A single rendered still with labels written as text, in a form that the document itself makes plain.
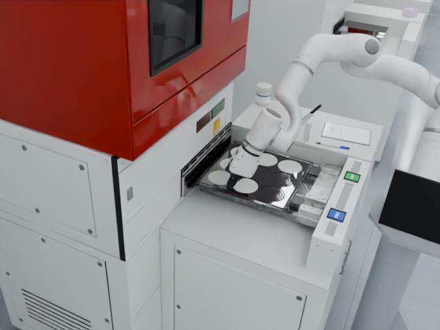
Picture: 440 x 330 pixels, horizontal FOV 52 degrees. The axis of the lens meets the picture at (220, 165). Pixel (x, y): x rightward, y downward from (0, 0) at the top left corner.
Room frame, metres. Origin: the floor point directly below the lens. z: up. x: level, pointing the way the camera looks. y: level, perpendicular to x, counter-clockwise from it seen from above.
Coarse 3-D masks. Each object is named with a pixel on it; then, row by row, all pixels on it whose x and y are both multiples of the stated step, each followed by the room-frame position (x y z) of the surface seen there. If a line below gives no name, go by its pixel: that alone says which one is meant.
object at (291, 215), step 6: (210, 192) 1.47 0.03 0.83; (216, 192) 1.46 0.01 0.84; (222, 192) 1.45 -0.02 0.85; (228, 198) 1.44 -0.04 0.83; (234, 198) 1.43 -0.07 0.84; (246, 204) 1.41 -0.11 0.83; (252, 204) 1.40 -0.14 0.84; (258, 204) 1.39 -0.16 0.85; (264, 210) 1.38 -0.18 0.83; (270, 210) 1.37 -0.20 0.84; (276, 210) 1.36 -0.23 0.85; (288, 210) 1.36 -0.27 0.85; (282, 216) 1.35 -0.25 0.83; (288, 216) 1.34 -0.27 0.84; (294, 216) 1.33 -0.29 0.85
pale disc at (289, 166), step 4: (284, 160) 1.63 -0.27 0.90; (288, 160) 1.63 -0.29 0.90; (292, 160) 1.63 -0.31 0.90; (280, 164) 1.60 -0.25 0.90; (284, 164) 1.60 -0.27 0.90; (288, 164) 1.60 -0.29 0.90; (292, 164) 1.60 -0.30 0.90; (296, 164) 1.61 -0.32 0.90; (300, 164) 1.61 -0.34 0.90; (280, 168) 1.57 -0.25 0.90; (284, 168) 1.57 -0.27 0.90; (288, 168) 1.57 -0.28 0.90; (292, 168) 1.57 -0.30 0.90; (296, 168) 1.57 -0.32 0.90; (300, 168) 1.58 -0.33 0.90; (288, 172) 1.54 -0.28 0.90; (292, 172) 1.54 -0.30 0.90; (296, 172) 1.55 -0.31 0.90
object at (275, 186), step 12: (240, 144) 1.74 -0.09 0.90; (228, 156) 1.63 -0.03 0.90; (276, 156) 1.66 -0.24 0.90; (216, 168) 1.54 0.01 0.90; (264, 168) 1.56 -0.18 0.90; (276, 168) 1.56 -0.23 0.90; (204, 180) 1.45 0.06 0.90; (264, 180) 1.47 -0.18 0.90; (276, 180) 1.48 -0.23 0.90; (288, 180) 1.49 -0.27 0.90; (240, 192) 1.38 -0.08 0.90; (252, 192) 1.39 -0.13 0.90; (264, 192) 1.39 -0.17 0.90; (276, 192) 1.40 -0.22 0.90; (288, 192) 1.40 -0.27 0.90; (276, 204) 1.32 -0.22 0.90
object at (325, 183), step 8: (320, 176) 1.56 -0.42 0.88; (328, 176) 1.56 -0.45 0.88; (336, 176) 1.56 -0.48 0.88; (320, 184) 1.50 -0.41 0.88; (328, 184) 1.50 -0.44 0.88; (312, 192) 1.44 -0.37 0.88; (320, 192) 1.44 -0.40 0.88; (328, 192) 1.45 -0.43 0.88; (320, 208) 1.34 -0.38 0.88; (304, 224) 1.28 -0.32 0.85; (312, 224) 1.27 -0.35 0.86
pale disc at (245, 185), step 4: (240, 180) 1.46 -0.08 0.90; (244, 180) 1.46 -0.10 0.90; (248, 180) 1.47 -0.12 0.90; (252, 180) 1.47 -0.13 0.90; (236, 184) 1.43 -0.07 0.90; (240, 184) 1.44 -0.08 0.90; (244, 184) 1.44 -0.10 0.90; (248, 184) 1.44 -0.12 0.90; (252, 184) 1.44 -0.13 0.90; (256, 184) 1.44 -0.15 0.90; (236, 188) 1.41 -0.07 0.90; (240, 188) 1.41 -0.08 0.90; (244, 188) 1.41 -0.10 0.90; (248, 188) 1.41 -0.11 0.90; (252, 188) 1.42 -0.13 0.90; (256, 188) 1.42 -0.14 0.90; (244, 192) 1.38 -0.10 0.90; (248, 192) 1.38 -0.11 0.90
